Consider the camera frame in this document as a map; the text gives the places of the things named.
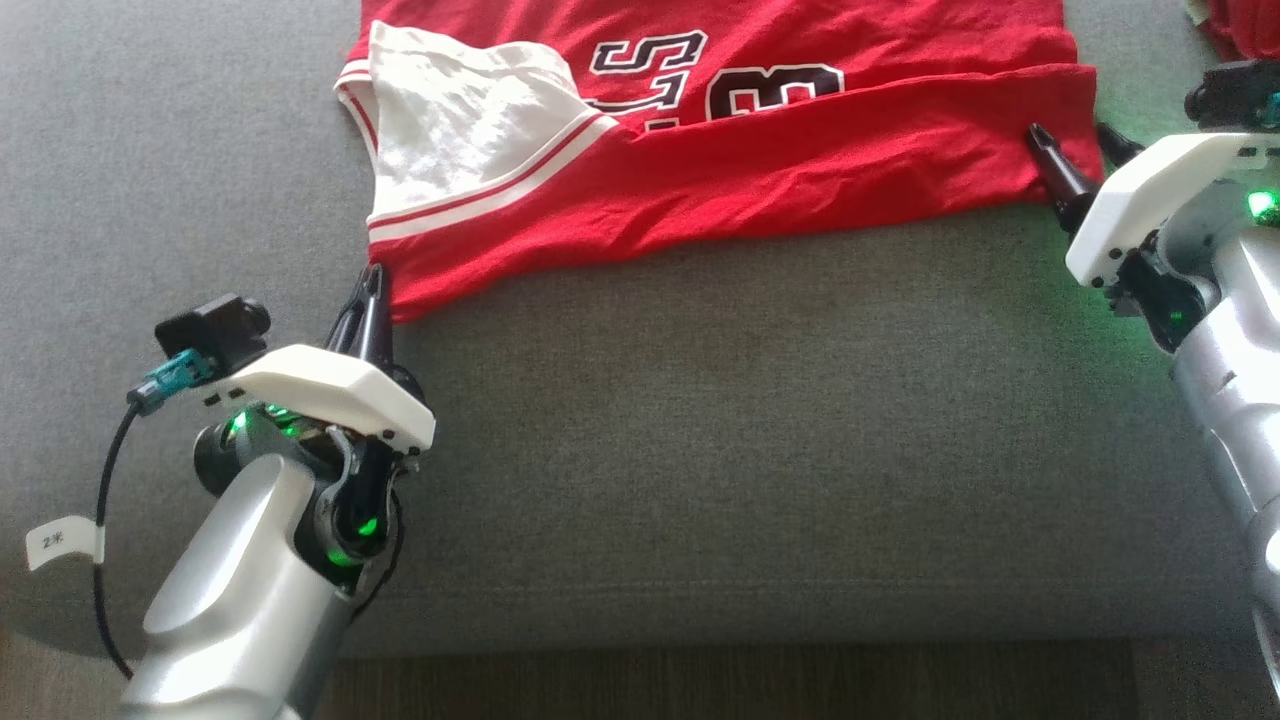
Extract left black cable teal plug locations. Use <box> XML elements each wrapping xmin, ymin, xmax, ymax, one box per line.
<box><xmin>92</xmin><ymin>350</ymin><xmax>216</xmax><ymax>681</ymax></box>

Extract grey sofa seat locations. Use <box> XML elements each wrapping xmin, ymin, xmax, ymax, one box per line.
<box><xmin>0</xmin><ymin>0</ymin><xmax>1280</xmax><ymax>661</ymax></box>

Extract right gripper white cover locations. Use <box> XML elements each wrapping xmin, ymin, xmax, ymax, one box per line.
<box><xmin>1027</xmin><ymin>122</ymin><xmax>1280</xmax><ymax>291</ymax></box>

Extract red basketball jersey white trim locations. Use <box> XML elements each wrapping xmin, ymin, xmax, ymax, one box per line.
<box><xmin>335</xmin><ymin>0</ymin><xmax>1104</xmax><ymax>323</ymax></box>

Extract red Bulls basketball shorts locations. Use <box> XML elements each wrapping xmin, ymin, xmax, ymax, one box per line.
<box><xmin>1187</xmin><ymin>0</ymin><xmax>1280</xmax><ymax>61</ymax></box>

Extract white left cable label tag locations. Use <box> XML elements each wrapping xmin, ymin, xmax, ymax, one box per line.
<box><xmin>25</xmin><ymin>515</ymin><xmax>106</xmax><ymax>571</ymax></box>

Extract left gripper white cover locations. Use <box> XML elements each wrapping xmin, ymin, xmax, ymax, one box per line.
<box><xmin>193</xmin><ymin>263</ymin><xmax>436</xmax><ymax>496</ymax></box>

